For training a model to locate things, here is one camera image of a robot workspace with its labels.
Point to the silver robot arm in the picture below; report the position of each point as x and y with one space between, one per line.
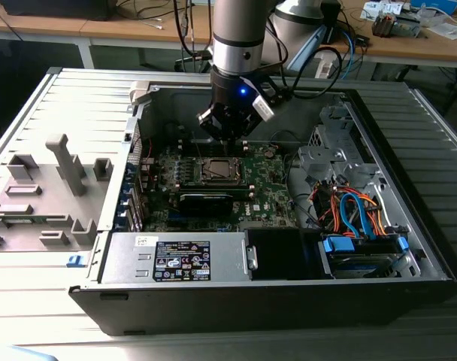
236 52

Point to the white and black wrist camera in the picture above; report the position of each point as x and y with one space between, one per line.
264 109

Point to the pale blue object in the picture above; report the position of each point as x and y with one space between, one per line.
29 355

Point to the wooden desk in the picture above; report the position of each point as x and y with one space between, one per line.
63 26
401 49

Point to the black graphics card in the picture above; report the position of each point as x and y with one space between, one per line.
204 205

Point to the black and grey PC case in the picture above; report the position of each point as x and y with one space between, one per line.
251 308

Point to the silver power supply unit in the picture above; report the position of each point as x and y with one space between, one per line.
131 259

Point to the black box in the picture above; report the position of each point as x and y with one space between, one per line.
55 9

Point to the green motherboard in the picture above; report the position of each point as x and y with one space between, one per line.
268 184

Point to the CPU cooler heat sink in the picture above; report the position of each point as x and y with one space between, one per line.
382 25

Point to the blue box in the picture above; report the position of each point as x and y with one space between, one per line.
435 4

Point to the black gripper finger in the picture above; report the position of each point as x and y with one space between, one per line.
253 124
211 120

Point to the grey parts rack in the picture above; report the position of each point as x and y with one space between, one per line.
44 180

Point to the round coin cell battery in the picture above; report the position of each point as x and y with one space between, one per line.
270 153

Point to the metal disk bay cage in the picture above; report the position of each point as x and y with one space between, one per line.
326 154

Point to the green RAM stick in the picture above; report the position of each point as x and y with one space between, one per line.
22 219

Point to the metal locking lever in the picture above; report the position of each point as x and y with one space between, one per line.
197 144

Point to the small blue plastic clip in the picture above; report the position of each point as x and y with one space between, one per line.
75 260

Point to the silver CPU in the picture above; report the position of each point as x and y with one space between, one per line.
223 168

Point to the hard disk in blue carrier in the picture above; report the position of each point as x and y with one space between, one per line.
354 263

